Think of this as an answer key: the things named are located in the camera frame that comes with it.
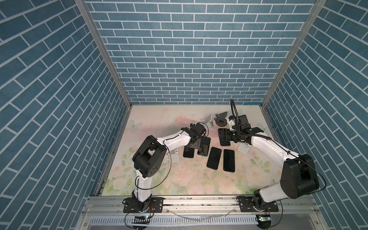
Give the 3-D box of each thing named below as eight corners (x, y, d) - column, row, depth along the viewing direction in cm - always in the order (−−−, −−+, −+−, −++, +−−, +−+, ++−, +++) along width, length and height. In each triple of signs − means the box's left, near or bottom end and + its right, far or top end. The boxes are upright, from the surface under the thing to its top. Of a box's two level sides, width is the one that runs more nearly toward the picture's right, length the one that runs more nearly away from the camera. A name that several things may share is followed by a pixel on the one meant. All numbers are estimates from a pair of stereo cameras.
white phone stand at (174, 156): (170, 163, 90) (169, 158, 85) (171, 153, 94) (170, 149, 90) (178, 163, 90) (178, 159, 85) (179, 153, 94) (178, 149, 90)
